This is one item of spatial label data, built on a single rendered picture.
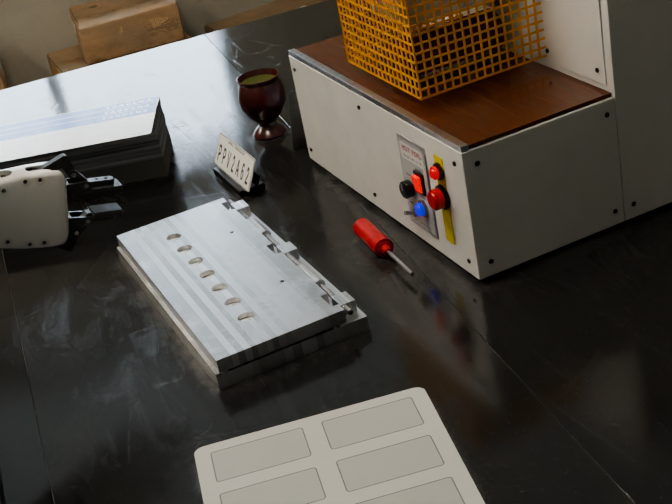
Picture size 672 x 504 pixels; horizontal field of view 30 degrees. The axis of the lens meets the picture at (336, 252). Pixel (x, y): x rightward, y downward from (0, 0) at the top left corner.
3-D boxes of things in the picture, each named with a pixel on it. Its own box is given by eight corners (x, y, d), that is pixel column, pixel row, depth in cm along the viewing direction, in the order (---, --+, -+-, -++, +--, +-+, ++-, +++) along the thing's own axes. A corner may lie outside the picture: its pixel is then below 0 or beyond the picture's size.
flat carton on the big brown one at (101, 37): (74, 43, 499) (63, 7, 492) (172, 16, 507) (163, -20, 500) (86, 67, 467) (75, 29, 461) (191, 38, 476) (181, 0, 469)
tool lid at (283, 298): (119, 246, 188) (116, 235, 187) (234, 204, 194) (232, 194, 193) (219, 373, 151) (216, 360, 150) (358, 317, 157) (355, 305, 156)
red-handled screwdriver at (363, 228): (353, 237, 182) (350, 220, 180) (371, 231, 182) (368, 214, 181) (404, 286, 166) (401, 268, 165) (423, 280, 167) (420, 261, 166)
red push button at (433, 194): (426, 208, 165) (423, 185, 163) (439, 204, 166) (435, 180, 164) (439, 217, 162) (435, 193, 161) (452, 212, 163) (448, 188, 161)
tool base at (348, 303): (120, 260, 189) (113, 239, 187) (245, 215, 195) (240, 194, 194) (219, 390, 152) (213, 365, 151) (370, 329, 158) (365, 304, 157)
